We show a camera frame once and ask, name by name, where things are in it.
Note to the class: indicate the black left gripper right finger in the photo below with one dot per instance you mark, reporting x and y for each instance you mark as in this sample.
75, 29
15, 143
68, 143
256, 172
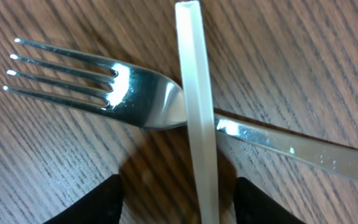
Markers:
253, 206

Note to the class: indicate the silver metal fork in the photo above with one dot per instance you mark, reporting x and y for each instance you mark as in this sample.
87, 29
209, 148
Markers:
147, 99

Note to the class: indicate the white plastic fork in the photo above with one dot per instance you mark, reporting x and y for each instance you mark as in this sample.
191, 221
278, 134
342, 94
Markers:
199, 106

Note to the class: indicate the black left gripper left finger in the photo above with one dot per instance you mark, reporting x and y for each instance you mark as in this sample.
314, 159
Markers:
101, 205

